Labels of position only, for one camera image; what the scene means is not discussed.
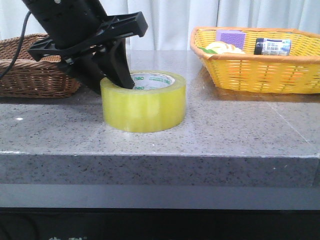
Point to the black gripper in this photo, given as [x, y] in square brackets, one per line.
[73, 27]

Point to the yellow packing tape roll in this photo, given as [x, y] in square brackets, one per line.
[156, 103]

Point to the brown wicker basket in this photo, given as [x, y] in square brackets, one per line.
[36, 79]

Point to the white curtain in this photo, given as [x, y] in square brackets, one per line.
[170, 22]

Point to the toy bread with lettuce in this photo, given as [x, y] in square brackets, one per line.
[220, 47]

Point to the purple sponge block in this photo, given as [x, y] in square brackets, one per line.
[233, 37]

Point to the yellow wicker basket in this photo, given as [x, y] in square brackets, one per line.
[297, 73]

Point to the small dark labelled bottle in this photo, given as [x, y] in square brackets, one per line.
[272, 47]

